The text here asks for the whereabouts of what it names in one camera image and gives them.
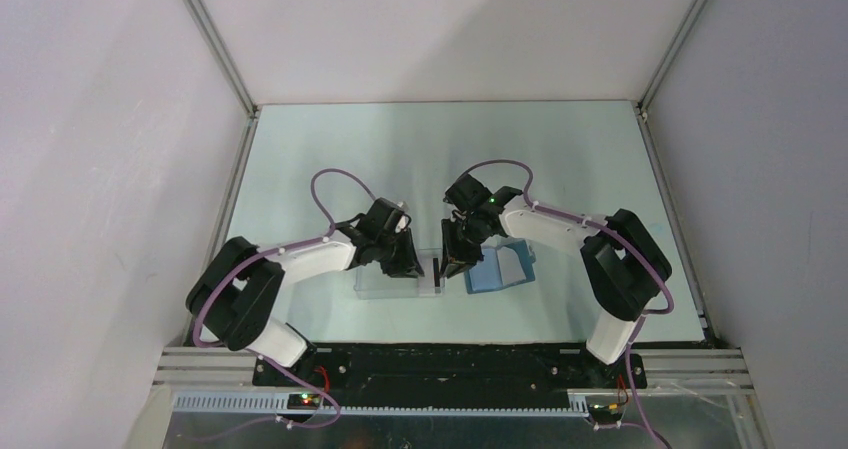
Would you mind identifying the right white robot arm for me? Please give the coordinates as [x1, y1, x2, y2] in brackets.
[440, 174, 674, 387]

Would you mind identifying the clear plastic card box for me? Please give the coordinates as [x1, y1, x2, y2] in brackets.
[353, 249, 445, 300]

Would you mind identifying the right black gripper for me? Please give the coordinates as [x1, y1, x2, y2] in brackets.
[440, 214, 487, 279]

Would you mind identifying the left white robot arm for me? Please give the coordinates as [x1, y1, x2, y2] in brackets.
[185, 198, 424, 386]

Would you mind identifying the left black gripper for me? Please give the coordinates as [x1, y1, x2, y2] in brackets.
[374, 225, 424, 278]

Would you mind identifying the blue leather card holder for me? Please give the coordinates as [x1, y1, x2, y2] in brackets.
[464, 238, 536, 295]

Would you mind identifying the aluminium frame rail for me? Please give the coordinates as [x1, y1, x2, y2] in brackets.
[183, 0, 258, 118]

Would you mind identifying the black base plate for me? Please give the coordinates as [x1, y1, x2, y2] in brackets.
[292, 343, 647, 410]

